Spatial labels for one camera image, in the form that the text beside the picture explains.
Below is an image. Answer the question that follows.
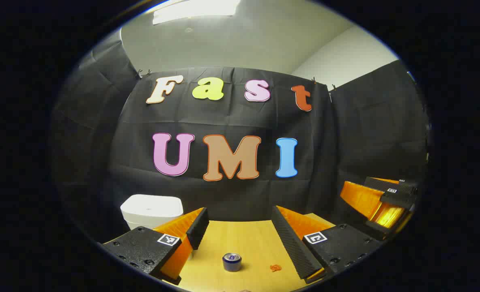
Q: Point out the ceiling light panel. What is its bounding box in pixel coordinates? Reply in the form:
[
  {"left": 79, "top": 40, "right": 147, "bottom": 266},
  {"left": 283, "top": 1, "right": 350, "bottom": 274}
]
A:
[{"left": 153, "top": 0, "right": 241, "bottom": 26}]

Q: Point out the black backdrop cloth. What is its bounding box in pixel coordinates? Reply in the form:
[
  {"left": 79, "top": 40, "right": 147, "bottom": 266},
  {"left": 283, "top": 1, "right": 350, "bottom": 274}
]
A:
[{"left": 51, "top": 36, "right": 431, "bottom": 244}]

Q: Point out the blue pop can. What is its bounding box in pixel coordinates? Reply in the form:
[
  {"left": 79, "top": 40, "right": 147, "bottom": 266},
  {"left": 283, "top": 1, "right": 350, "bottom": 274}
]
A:
[{"left": 222, "top": 253, "right": 242, "bottom": 272}]

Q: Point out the wooden desktop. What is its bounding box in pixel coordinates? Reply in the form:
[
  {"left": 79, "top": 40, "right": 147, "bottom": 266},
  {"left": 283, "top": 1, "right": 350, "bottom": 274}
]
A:
[{"left": 161, "top": 213, "right": 336, "bottom": 292}]

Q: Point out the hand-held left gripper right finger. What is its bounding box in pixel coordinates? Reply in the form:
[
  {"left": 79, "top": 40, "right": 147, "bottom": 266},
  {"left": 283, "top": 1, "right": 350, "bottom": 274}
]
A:
[{"left": 271, "top": 206, "right": 383, "bottom": 284}]

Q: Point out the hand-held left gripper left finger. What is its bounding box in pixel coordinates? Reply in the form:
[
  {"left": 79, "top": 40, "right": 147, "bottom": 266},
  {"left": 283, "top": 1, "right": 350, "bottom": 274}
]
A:
[{"left": 102, "top": 207, "right": 210, "bottom": 286}]

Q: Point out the white desktop garbage bin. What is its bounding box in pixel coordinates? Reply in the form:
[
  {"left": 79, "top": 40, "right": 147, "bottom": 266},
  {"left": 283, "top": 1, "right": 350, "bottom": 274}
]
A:
[{"left": 120, "top": 194, "right": 184, "bottom": 232}]

